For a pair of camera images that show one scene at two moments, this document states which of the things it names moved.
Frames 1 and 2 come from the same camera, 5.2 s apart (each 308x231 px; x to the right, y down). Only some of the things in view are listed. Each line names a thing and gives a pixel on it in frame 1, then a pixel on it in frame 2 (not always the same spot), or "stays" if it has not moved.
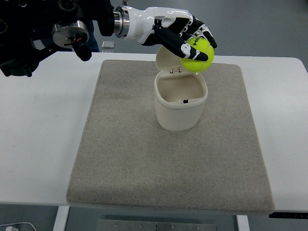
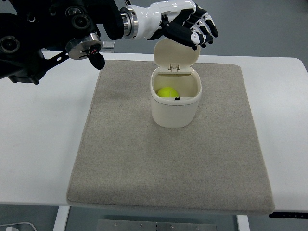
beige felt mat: x=125 y=160 stays
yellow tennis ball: x=202 y=45 to x=167 y=92
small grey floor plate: x=108 y=44 stays
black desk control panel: x=292 y=215 stays
